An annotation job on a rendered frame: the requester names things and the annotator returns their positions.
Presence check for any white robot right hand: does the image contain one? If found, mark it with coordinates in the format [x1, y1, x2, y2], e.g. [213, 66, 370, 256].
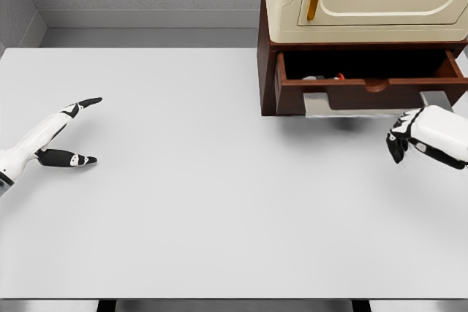
[385, 104, 468, 171]

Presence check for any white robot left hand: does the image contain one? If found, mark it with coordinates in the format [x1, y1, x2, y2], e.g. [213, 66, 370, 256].
[10, 96, 103, 171]

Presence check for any brown wooden drawer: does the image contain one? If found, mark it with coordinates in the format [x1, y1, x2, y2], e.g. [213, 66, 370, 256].
[275, 50, 468, 116]

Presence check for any cream cabinet with door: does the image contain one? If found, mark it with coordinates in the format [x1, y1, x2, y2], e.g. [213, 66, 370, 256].
[263, 0, 468, 45]

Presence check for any brown wooden cabinet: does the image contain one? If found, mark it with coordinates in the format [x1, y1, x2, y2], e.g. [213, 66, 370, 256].
[257, 0, 468, 118]

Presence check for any grey switch with red part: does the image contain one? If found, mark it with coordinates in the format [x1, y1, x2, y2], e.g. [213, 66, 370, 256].
[302, 72, 347, 81]

